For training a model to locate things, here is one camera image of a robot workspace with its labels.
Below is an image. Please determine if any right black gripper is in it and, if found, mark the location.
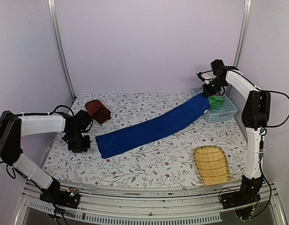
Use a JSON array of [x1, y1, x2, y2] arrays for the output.
[[203, 76, 227, 97]]

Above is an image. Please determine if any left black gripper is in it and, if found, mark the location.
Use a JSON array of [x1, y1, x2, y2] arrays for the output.
[[67, 130, 91, 153]]

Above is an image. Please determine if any blue towel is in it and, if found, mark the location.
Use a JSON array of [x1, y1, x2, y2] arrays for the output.
[[96, 94, 210, 159]]

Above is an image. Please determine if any brown towel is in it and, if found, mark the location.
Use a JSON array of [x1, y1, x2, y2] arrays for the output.
[[85, 99, 111, 124]]

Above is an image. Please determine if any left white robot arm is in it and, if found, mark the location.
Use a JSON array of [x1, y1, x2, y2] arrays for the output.
[[0, 110, 93, 209]]

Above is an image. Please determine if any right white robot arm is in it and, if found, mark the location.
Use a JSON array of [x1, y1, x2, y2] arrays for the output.
[[197, 66, 271, 209]]

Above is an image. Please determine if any green towel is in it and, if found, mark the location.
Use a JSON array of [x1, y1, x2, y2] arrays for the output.
[[208, 96, 223, 110]]

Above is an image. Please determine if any light blue plastic basket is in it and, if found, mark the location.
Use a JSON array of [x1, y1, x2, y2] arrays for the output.
[[191, 87, 237, 123]]

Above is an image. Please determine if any yellow bamboo tray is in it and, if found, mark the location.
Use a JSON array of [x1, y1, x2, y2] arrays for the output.
[[193, 145, 231, 187]]

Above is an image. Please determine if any floral tablecloth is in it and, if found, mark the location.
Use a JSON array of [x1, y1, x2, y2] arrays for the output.
[[43, 93, 247, 188]]

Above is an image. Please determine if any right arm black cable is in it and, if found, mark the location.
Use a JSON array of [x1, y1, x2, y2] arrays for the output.
[[196, 65, 289, 211]]

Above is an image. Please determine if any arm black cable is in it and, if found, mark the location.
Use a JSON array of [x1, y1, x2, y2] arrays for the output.
[[196, 65, 289, 211], [0, 105, 74, 181]]

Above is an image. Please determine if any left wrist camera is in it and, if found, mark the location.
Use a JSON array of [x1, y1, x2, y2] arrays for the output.
[[74, 110, 93, 133]]

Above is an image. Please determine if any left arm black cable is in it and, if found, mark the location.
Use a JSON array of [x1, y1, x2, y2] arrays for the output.
[[0, 105, 74, 181]]

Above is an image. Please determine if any aluminium front rail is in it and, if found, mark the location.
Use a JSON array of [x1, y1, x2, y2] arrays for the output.
[[15, 181, 288, 225]]

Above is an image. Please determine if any left aluminium frame post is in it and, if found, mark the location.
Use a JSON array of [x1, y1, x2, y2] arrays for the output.
[[47, 0, 76, 100]]

